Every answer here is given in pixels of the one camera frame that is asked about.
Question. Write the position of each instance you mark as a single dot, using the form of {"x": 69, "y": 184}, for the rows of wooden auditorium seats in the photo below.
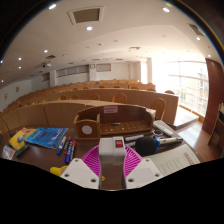
{"x": 60, "y": 113}

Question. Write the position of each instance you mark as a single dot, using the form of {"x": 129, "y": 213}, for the black and white marker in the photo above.
{"x": 133, "y": 138}
{"x": 131, "y": 144}

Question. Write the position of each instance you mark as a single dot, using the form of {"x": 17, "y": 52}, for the white and blue marker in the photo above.
{"x": 61, "y": 145}

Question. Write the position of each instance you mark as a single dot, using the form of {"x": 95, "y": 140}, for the round ceiling lights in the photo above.
{"x": 89, "y": 28}

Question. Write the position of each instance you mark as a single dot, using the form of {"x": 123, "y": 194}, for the blue booklet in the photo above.
{"x": 46, "y": 137}

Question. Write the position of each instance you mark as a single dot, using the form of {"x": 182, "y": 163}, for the black marker with red cap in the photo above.
{"x": 67, "y": 145}
{"x": 73, "y": 150}

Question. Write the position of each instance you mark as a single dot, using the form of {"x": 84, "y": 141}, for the wooden shelf unit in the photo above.
{"x": 220, "y": 126}

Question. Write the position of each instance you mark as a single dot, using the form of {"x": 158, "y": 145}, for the black remote control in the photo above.
{"x": 22, "y": 150}

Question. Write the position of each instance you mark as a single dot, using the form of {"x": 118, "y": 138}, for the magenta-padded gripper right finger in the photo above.
{"x": 143, "y": 173}

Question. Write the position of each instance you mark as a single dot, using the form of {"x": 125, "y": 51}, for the dark blue marker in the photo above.
{"x": 69, "y": 153}

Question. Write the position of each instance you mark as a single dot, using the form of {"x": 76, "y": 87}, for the grey keypad remote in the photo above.
{"x": 163, "y": 128}

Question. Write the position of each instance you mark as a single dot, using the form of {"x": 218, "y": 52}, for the black foam-headed microphone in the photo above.
{"x": 145, "y": 146}

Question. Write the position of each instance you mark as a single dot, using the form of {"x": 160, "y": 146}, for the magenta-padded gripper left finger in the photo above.
{"x": 80, "y": 173}

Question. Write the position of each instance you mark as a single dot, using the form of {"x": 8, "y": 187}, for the ceiling projector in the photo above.
{"x": 46, "y": 64}

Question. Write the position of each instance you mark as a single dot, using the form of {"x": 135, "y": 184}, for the yellow booklet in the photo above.
{"x": 20, "y": 138}

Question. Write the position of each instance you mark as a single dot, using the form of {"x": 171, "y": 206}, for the red and white plastic packet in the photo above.
{"x": 8, "y": 152}

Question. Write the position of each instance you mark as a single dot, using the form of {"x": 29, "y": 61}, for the white printed book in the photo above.
{"x": 173, "y": 161}

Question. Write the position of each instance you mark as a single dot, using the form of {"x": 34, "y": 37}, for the wooden desk organizer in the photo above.
{"x": 126, "y": 116}

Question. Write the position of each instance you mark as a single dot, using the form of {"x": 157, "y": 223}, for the square ceiling air vent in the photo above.
{"x": 86, "y": 15}
{"x": 196, "y": 29}

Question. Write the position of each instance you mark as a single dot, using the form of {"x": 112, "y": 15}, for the white charger with red switch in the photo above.
{"x": 110, "y": 151}

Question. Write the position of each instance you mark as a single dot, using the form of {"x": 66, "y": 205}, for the large bright window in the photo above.
{"x": 186, "y": 86}

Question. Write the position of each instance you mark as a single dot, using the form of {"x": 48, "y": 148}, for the pink paper label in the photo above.
{"x": 110, "y": 109}

